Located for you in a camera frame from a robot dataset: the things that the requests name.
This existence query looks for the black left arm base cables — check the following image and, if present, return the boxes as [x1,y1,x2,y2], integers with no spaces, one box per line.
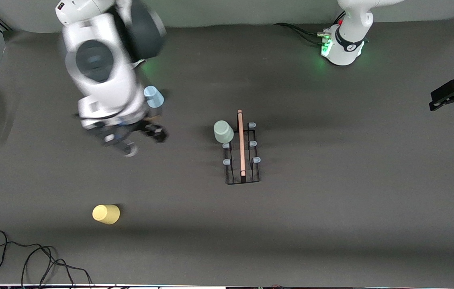
[273,23,330,45]

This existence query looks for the light blue plastic cup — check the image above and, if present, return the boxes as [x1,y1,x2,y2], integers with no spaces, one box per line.
[143,85,164,108]

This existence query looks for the black wire cup holder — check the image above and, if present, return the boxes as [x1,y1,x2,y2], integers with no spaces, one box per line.
[222,110,261,185]

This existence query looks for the pale green plastic cup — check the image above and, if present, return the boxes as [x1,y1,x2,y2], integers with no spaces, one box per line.
[213,120,235,144]

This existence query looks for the yellow plastic cup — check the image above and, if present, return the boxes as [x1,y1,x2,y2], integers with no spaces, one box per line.
[92,204,121,225]

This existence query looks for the loose black cable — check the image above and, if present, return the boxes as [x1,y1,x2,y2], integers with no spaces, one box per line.
[0,230,95,289]

